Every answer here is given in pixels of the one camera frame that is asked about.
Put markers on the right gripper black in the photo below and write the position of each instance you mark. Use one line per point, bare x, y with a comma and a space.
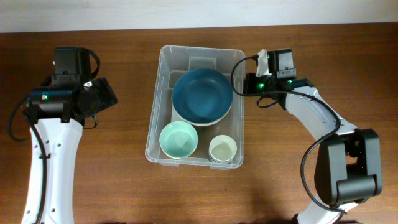
248, 84

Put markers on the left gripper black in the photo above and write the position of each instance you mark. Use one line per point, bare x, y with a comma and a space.
108, 96

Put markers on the blue plate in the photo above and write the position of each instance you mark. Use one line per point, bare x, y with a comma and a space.
202, 95

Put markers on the clear plastic storage bin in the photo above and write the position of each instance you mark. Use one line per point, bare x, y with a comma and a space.
175, 61

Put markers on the cream cup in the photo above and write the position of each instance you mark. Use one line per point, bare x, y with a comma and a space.
222, 149

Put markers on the mint green small bowl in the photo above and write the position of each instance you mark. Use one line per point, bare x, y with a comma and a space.
178, 139

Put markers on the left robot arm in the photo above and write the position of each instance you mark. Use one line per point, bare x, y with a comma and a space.
56, 113

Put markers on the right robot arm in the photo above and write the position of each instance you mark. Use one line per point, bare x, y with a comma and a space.
342, 168

